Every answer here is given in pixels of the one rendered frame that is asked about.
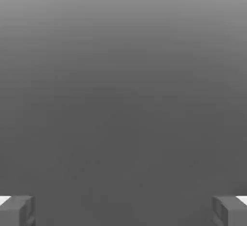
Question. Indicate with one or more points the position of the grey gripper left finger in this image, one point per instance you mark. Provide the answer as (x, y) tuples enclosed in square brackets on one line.
[(15, 212)]

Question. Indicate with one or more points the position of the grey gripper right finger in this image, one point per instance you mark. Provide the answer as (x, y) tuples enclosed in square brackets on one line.
[(231, 213)]

